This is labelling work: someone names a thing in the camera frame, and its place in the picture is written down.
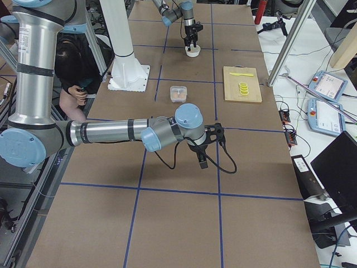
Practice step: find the white ceramic bowl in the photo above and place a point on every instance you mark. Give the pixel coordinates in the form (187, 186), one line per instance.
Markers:
(196, 49)

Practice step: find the aluminium frame post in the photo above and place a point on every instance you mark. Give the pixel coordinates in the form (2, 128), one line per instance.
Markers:
(299, 21)

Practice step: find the teach pendant far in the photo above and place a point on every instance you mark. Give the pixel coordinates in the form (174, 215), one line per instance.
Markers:
(328, 86)

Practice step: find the teach pendant near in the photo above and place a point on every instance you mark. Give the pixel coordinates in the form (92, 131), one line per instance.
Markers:
(324, 119)

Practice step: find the black laptop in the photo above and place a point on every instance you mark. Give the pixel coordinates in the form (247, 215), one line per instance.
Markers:
(335, 168)

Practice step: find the yellow plastic knife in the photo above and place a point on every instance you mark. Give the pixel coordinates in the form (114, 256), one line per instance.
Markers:
(241, 74)

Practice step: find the black box with label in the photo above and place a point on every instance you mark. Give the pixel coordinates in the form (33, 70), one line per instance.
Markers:
(307, 182)

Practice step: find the red fire extinguisher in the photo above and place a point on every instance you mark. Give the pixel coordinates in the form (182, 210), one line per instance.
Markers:
(260, 11)

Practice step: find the bamboo cutting board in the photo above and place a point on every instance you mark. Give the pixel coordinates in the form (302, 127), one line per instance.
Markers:
(231, 85)

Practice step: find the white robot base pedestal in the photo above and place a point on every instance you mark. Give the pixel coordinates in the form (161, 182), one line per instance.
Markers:
(127, 73)

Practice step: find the brown egg front slot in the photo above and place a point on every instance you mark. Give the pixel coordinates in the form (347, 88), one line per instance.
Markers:
(182, 95)

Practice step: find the teach pendant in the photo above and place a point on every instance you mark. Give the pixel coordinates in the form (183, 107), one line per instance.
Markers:
(324, 119)
(328, 86)

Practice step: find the clear plastic egg box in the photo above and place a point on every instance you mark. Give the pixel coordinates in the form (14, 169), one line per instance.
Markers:
(179, 90)

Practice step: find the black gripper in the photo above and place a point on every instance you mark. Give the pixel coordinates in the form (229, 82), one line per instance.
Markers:
(189, 33)
(197, 147)

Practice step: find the seated person dark clothes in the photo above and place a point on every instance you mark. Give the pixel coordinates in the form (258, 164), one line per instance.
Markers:
(78, 73)

